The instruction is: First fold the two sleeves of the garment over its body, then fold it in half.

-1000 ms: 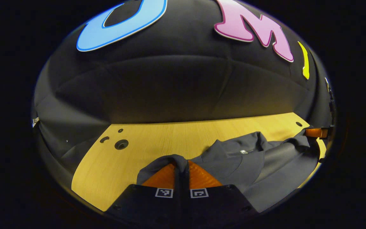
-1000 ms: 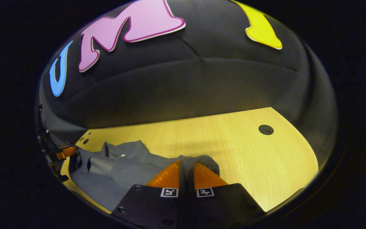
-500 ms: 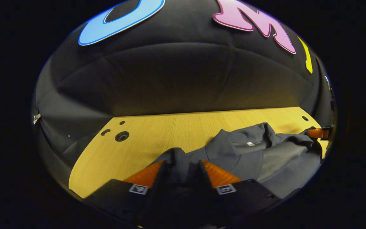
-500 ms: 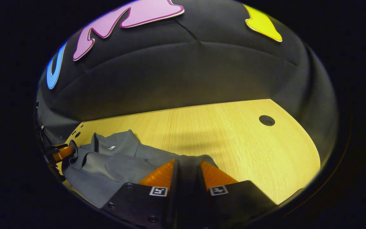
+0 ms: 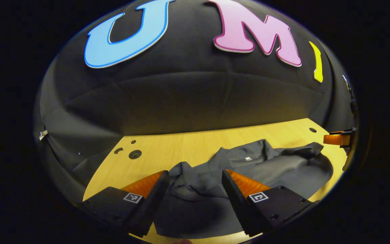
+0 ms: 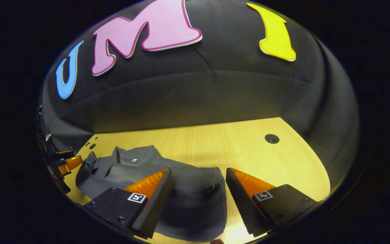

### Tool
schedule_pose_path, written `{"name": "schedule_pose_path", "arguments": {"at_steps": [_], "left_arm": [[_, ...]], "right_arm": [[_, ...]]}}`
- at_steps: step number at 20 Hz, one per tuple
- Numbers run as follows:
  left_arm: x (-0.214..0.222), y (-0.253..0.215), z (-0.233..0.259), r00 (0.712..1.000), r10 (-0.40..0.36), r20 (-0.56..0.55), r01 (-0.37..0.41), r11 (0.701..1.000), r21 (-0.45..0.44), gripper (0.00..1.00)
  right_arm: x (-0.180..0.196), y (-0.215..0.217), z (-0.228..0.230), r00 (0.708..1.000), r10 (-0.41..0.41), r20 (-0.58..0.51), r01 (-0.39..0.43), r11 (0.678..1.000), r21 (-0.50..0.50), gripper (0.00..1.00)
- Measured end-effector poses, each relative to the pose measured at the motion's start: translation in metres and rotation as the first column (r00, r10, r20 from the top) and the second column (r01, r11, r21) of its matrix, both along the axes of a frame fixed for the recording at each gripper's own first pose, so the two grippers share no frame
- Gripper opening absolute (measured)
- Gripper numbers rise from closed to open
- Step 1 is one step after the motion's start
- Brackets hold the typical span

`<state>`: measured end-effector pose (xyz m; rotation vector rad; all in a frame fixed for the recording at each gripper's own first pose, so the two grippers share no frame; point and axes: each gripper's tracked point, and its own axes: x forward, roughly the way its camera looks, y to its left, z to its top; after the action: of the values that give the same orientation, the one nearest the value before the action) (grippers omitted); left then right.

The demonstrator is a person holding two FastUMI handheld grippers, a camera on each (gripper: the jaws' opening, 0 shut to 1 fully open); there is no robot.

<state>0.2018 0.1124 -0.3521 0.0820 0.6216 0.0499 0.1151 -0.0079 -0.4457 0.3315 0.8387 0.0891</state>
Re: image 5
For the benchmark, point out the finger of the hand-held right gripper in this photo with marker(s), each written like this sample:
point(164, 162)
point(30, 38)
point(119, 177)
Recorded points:
point(333, 139)

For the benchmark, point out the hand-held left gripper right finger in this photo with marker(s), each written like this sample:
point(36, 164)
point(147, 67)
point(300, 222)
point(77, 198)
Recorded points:
point(239, 203)

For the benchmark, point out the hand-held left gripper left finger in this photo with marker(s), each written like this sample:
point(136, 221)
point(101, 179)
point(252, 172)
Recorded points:
point(151, 205)

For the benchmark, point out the dark grey collared shirt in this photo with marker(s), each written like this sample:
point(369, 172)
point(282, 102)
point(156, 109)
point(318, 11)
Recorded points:
point(198, 210)

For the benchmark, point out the black backdrop cloth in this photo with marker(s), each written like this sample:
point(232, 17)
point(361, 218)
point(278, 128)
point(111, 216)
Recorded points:
point(181, 91)

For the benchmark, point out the white cloth clip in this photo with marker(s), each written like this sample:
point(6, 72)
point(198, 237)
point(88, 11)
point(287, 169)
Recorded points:
point(43, 135)

